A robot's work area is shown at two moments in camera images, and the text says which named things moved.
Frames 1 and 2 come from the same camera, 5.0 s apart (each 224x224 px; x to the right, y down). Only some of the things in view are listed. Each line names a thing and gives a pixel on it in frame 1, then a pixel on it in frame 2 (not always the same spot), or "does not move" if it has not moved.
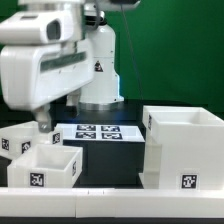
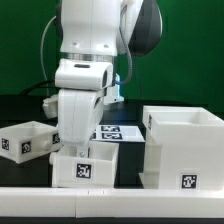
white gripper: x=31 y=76 to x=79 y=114
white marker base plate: x=103 y=132 does not move
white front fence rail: x=111 y=203 does not move
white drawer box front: x=46 y=166 to x=97 y=169
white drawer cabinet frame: x=184 y=149 does not move
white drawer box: x=17 y=138 does not move
